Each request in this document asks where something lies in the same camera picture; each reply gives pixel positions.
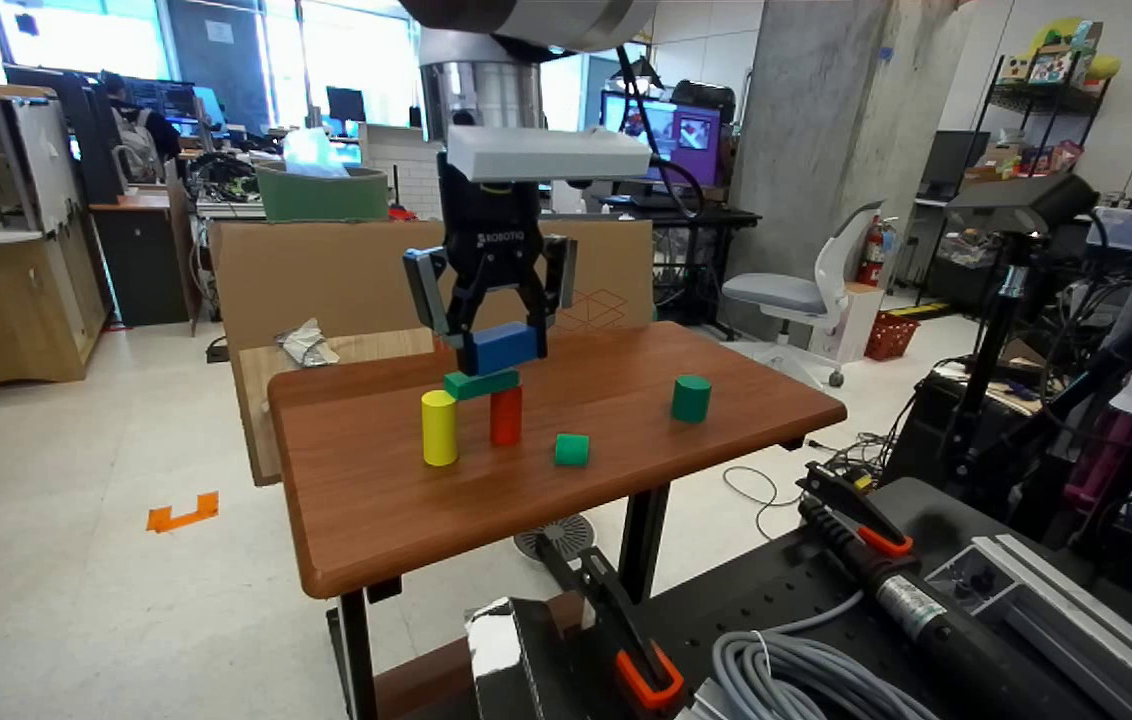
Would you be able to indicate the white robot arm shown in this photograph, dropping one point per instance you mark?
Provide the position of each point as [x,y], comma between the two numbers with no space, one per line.
[547,153]

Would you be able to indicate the orange floor marker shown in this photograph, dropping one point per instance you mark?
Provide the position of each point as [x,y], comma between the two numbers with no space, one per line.
[186,513]

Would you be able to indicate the dark low cabinet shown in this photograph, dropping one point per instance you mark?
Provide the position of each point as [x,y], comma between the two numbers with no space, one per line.
[147,267]

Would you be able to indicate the green box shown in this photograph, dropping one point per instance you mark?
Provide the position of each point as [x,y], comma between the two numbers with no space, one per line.
[324,197]

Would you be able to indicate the pink object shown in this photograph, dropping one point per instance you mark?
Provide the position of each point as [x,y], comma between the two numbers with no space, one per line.
[1105,462]

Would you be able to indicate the black desk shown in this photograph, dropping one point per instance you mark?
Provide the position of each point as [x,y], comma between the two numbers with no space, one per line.
[696,247]

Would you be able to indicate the red upright block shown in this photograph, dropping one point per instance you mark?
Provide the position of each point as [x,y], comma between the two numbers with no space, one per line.
[504,420]

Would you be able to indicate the red fire extinguisher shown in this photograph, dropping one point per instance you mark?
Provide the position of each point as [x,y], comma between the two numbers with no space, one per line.
[875,254]

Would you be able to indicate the grey aluminium extrusion rail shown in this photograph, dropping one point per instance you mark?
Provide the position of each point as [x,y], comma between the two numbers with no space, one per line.
[1097,641]

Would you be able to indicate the white plastic bag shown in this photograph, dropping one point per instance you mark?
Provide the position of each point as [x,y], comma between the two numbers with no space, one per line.
[306,344]

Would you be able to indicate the large printed cardboard box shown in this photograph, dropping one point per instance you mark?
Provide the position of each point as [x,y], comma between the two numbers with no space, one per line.
[311,272]

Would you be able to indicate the blue rectangular block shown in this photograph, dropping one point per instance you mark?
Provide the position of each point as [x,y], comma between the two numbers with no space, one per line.
[504,344]

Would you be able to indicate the red bin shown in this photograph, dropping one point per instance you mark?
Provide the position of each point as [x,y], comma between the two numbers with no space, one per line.
[890,332]

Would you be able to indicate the purple screen monitor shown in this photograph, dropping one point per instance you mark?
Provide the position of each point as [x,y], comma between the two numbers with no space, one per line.
[688,135]

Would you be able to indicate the wooden lower table shelf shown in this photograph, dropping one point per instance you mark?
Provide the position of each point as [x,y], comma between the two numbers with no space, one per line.
[426,680]

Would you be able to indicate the yellow cylinder block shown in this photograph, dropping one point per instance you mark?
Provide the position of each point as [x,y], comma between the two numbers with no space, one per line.
[436,430]

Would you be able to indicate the green flat block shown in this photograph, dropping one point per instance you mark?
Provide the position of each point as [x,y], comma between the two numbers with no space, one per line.
[476,386]

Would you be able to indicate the grey white office chair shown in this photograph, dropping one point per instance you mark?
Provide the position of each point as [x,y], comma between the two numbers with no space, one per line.
[778,295]

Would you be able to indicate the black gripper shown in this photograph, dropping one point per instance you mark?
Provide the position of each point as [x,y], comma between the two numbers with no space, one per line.
[492,226]

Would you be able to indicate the black camera stand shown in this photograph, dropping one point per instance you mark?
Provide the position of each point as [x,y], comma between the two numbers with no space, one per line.
[996,332]

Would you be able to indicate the dark metal frame rail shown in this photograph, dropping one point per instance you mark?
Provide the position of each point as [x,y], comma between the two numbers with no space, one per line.
[500,655]

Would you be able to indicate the black perforated breadboard plate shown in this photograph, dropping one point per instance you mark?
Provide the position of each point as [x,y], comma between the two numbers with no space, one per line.
[778,584]

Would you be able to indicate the wooden cabinet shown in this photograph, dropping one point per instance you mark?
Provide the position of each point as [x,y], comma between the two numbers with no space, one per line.
[5,306]

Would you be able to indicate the concrete pillar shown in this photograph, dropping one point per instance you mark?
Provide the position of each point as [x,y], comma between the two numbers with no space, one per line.
[819,123]

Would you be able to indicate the green half cylinder block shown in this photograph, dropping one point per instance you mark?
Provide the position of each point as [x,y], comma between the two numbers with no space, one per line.
[574,450]

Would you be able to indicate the black shelf rack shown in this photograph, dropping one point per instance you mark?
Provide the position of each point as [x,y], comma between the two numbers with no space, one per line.
[1044,123]

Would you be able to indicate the wooden table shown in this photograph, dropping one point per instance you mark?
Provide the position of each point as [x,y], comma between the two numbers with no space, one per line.
[641,534]

